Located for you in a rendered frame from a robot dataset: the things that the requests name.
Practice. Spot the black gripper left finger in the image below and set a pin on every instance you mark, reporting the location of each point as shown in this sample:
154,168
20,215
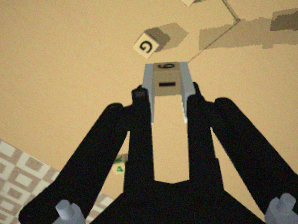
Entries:
79,183

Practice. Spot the tan flat mat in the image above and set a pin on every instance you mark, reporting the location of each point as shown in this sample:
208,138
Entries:
182,31

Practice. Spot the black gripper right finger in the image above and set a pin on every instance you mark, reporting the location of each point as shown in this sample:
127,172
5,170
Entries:
269,179

